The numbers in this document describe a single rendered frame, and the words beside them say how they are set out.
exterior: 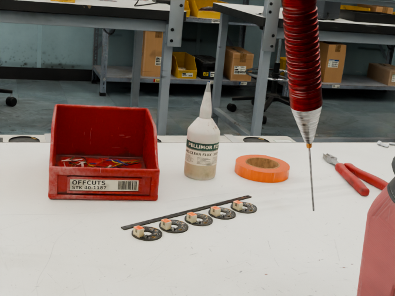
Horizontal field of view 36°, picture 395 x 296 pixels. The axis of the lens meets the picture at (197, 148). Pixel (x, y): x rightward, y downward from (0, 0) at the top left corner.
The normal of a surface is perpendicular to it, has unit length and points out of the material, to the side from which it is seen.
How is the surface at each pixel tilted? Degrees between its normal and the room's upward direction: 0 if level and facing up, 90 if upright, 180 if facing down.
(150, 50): 91
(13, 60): 90
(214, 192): 0
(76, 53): 90
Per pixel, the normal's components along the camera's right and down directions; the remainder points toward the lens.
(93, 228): 0.09, -0.95
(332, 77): 0.37, 0.31
